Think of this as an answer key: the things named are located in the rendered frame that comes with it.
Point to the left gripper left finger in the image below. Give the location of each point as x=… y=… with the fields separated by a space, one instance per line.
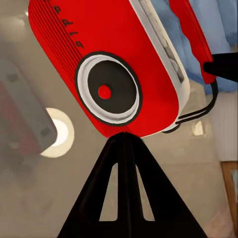
x=83 y=220

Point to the sofa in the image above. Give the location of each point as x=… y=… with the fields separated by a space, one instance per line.
x=218 y=20

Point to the coffee table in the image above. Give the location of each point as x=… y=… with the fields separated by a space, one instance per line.
x=48 y=146

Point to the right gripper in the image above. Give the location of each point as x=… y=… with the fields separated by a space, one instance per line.
x=224 y=65

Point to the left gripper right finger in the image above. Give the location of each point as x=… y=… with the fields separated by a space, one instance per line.
x=173 y=219

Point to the radio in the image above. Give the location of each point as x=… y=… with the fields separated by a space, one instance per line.
x=117 y=60

